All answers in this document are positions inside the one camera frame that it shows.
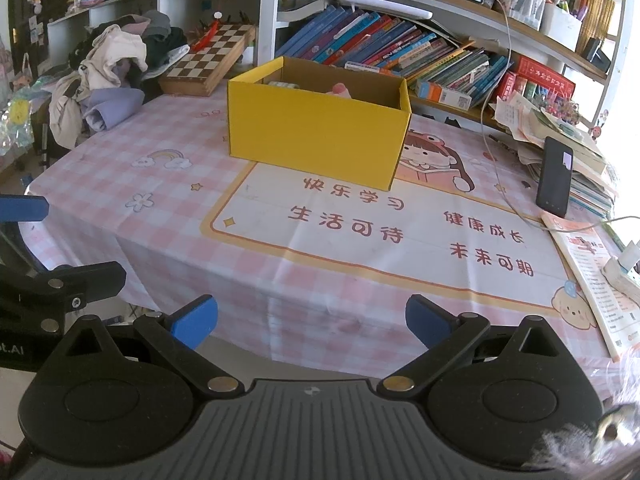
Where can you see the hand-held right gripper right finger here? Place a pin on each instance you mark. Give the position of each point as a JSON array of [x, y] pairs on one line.
[[427, 317]]

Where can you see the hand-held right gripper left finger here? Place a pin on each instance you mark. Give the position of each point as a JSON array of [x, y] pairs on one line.
[[195, 317]]

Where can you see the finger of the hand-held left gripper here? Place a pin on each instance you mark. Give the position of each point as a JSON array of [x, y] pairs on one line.
[[95, 280], [25, 208]]

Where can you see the yellow cardboard box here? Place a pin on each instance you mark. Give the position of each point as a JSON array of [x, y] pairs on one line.
[[310, 130]]

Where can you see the pink checked tablecloth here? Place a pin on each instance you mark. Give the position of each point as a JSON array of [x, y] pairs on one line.
[[350, 270]]

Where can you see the purple garment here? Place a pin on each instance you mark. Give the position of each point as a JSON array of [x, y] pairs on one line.
[[112, 107]]

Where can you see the orange and white magazine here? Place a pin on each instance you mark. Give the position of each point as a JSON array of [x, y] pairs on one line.
[[592, 285]]

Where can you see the pile of clothes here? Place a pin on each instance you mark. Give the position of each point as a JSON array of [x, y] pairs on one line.
[[115, 55]]

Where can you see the black smartphone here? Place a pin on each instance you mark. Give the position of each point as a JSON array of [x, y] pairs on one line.
[[554, 180]]

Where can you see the fluffy white garment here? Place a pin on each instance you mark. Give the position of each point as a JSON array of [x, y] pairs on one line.
[[575, 445]]

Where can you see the white power strip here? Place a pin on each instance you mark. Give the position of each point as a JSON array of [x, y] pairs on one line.
[[622, 280]]

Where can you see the white charger plug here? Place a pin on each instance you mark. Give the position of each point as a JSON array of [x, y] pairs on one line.
[[631, 256]]

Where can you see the pile of papers and booklets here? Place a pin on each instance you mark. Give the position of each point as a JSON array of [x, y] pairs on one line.
[[565, 130]]

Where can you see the wooden chessboard box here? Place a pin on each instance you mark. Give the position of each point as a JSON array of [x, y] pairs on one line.
[[210, 62]]

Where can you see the pink spotted plush toy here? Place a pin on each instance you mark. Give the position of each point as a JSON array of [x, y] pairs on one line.
[[340, 90]]

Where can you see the red tassel pendant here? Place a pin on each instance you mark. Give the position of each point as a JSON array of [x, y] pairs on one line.
[[205, 37]]

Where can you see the red book box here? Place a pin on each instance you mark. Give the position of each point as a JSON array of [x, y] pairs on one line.
[[542, 77]]

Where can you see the row of colourful books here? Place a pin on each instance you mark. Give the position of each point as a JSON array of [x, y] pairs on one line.
[[380, 45]]

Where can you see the row of dark chess pieces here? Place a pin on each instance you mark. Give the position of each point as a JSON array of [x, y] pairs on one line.
[[230, 21]]

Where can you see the white shelf unit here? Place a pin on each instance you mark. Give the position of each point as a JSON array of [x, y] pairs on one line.
[[267, 25]]

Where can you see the white light bar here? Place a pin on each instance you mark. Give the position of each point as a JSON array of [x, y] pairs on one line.
[[385, 5]]

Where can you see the white pen holder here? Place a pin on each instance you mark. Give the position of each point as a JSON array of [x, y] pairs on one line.
[[562, 27], [525, 5]]

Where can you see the row of thin yellow books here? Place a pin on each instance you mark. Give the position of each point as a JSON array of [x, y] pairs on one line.
[[597, 15]]

